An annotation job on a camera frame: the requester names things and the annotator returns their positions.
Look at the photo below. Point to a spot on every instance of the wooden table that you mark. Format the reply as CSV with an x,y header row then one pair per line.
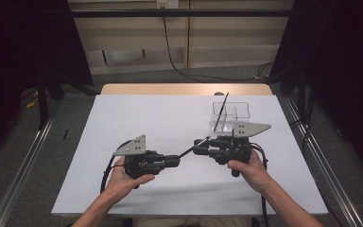
x,y
170,89

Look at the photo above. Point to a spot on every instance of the clear acrylic organizer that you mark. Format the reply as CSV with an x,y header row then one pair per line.
x,y
223,123

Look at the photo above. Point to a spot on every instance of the white table cover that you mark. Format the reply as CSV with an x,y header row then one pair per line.
x,y
157,119

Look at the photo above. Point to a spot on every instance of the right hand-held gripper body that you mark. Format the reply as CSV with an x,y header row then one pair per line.
x,y
233,149

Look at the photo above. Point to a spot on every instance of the black makeup brush silver ferrule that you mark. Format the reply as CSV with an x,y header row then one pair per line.
x,y
221,112

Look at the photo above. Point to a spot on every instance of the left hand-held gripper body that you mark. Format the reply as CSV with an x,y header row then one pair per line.
x,y
141,162

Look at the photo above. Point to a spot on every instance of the black metal stand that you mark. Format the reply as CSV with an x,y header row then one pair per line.
x,y
42,104

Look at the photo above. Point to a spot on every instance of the person's left hand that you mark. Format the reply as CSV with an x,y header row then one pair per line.
x,y
123,183

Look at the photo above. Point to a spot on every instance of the person's right hand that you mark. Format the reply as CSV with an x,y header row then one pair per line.
x,y
253,173

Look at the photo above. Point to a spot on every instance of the dark round table grommet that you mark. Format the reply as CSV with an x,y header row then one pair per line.
x,y
218,93

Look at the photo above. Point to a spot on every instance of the black horizontal bar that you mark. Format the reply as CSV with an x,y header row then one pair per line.
x,y
201,13

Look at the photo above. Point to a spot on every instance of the metal floor rail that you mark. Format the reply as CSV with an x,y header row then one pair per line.
x,y
346,208
19,176

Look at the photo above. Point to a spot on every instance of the thin black makeup brush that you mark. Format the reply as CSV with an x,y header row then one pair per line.
x,y
187,152

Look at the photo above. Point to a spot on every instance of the black wall bracket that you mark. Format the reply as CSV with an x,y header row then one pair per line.
x,y
105,57
143,53

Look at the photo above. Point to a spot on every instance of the white wall outlet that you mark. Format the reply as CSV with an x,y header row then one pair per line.
x,y
170,3

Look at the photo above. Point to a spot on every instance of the black curtain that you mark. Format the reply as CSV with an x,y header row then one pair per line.
x,y
12,47
343,63

